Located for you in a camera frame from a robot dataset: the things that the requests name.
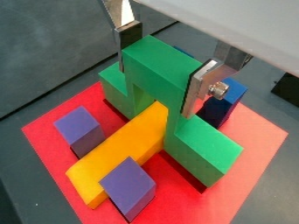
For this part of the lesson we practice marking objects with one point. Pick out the yellow arch block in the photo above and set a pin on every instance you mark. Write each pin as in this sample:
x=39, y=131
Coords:
x=138, y=140

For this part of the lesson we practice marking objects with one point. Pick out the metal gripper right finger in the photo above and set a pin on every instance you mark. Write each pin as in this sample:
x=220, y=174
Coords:
x=204, y=81

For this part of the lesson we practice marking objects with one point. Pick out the red board base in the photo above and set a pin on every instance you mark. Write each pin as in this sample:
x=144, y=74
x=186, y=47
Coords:
x=182, y=202

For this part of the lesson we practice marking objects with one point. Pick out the right blue block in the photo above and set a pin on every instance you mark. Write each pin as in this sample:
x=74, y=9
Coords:
x=215, y=110

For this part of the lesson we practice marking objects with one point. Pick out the right purple block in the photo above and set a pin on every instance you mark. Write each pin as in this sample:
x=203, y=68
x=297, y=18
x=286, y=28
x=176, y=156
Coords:
x=130, y=187

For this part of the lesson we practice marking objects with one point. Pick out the purple block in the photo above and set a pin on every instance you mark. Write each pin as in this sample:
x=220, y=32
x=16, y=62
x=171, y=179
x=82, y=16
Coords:
x=80, y=131
x=130, y=187

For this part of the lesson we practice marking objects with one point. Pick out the green stepped block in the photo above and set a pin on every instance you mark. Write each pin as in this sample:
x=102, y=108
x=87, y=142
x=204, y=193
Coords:
x=152, y=75

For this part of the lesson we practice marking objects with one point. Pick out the left purple block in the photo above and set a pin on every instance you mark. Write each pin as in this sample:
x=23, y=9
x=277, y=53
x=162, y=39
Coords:
x=80, y=131

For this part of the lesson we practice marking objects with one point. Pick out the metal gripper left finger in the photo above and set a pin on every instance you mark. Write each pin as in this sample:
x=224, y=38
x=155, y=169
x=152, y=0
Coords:
x=128, y=28

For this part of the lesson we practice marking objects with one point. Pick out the black angle bracket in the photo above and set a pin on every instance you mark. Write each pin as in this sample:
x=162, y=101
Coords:
x=287, y=89

